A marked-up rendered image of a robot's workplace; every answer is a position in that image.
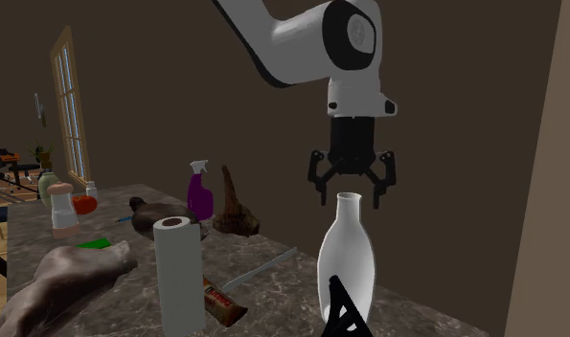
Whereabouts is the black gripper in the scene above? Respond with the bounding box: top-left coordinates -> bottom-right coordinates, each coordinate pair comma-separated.
307,116 -> 399,211

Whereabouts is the white bottle-shaped vase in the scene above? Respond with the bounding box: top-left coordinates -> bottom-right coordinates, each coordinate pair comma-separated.
316,191 -> 377,326

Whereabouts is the brown cone-shaped figure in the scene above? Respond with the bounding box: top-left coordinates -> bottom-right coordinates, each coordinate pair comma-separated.
212,164 -> 262,238

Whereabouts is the white plastic knife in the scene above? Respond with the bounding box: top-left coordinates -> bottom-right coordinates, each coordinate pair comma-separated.
220,246 -> 299,295

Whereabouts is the purple spray bottle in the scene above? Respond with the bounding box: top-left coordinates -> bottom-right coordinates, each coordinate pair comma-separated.
186,159 -> 216,222

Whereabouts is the brown wrapped chocolate bar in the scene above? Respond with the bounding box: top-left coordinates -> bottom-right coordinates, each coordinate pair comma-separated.
201,276 -> 250,328

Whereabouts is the white paper towel roll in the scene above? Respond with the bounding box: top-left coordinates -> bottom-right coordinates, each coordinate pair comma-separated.
152,215 -> 208,337

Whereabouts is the green flat card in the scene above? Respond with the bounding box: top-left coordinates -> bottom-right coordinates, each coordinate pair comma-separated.
75,236 -> 113,251

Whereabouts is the red tomato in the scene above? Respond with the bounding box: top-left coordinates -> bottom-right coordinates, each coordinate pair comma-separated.
71,194 -> 100,216

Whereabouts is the wooden framed window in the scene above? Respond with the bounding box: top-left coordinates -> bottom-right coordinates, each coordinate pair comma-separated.
49,25 -> 92,191

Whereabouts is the pink-capped clear grinder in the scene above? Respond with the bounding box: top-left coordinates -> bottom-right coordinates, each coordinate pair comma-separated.
46,181 -> 80,239

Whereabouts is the pale green vase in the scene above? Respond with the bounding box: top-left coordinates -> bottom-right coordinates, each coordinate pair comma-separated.
36,170 -> 61,210

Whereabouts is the potted green plant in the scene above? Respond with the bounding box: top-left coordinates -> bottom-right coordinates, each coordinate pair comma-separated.
26,141 -> 57,171

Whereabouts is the grey-brown crumpled cloth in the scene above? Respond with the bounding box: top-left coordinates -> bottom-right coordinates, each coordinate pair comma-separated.
0,239 -> 140,337

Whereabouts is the black wire triangle stand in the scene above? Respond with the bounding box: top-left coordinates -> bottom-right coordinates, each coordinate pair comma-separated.
320,274 -> 375,337

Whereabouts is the grey wall ornament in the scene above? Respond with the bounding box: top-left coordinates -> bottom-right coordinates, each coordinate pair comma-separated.
33,91 -> 48,128

